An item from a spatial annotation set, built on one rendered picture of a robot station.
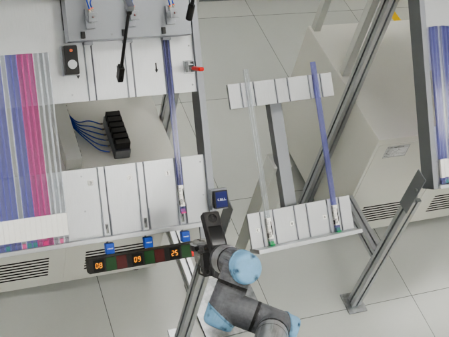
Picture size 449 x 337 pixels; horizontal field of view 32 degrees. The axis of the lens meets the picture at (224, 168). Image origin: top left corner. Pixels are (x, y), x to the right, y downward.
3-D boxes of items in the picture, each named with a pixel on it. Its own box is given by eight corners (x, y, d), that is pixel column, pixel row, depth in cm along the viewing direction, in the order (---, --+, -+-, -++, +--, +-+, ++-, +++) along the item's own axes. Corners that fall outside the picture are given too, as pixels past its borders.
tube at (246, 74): (273, 245, 226) (274, 245, 225) (268, 245, 226) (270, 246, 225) (246, 69, 225) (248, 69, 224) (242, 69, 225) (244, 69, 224)
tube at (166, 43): (184, 212, 225) (186, 212, 224) (180, 212, 224) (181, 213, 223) (166, 33, 221) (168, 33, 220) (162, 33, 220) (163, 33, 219)
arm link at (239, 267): (227, 282, 182) (240, 247, 183) (210, 274, 192) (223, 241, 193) (256, 293, 185) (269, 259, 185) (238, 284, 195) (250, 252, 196)
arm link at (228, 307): (244, 340, 183) (261, 295, 184) (199, 321, 184) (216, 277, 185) (244, 337, 191) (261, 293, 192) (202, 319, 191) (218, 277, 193)
